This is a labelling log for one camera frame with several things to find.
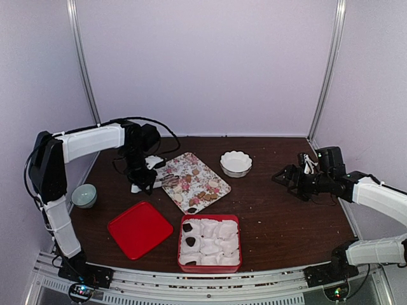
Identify white oval chocolate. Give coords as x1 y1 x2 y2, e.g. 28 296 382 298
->
174 193 183 202
208 180 219 188

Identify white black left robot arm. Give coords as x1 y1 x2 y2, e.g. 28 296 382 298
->
24 117 162 282

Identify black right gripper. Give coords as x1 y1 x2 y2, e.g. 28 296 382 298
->
272 164 333 201

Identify white scalloped ceramic dish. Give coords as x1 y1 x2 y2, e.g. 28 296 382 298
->
220 151 252 178

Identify aluminium frame post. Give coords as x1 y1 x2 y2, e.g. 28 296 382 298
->
308 0 347 141
66 0 101 125

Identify white oval chocolate lower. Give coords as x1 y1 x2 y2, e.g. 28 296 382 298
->
174 193 183 202

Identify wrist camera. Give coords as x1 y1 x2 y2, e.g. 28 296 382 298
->
145 155 166 170
298 152 318 175

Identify right aluminium frame post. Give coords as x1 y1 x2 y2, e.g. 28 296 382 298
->
308 0 347 141

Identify white chocolate packed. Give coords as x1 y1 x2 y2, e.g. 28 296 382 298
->
173 186 182 193

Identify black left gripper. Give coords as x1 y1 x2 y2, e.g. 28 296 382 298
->
121 146 158 195

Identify pale green ceramic bowl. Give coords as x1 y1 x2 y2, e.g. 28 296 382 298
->
71 184 97 209

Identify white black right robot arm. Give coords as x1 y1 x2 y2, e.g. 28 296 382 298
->
272 146 406 287

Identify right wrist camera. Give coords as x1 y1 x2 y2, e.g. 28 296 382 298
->
298 152 318 175

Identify front aluminium rail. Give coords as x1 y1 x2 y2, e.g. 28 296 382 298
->
31 250 395 305

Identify floral rectangular tray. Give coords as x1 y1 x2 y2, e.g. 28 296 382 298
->
157 152 231 215

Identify red tin lid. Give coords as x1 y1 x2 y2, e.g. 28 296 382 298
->
107 201 174 261

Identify dark square chocolate packed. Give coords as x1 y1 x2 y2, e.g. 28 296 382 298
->
183 223 193 233

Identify white paper cup liners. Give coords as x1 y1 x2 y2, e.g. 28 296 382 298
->
178 218 241 267

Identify dark heart chocolate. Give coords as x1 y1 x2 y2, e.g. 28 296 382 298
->
185 237 197 247

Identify red tin box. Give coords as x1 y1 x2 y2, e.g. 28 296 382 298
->
177 215 242 274

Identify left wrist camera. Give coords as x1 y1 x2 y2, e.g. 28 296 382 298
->
145 155 166 170

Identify left aluminium frame post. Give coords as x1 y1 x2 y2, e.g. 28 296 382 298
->
66 0 101 125

